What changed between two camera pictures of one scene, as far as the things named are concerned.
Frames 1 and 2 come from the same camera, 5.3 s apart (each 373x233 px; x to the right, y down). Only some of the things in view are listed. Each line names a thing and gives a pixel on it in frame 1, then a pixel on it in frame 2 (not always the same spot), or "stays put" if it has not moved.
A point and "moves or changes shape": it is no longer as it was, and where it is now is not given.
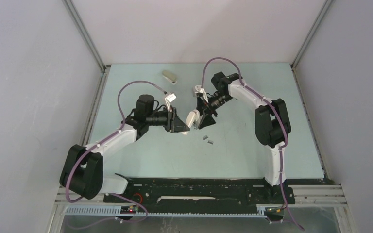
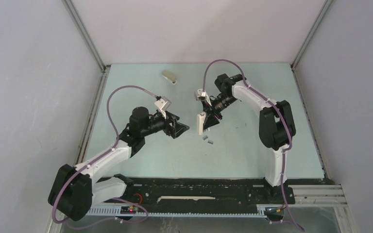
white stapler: [192, 116] moves or changes shape
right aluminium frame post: [318, 20] stays put
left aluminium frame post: [76, 18] stays put
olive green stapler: [170, 76] stays put
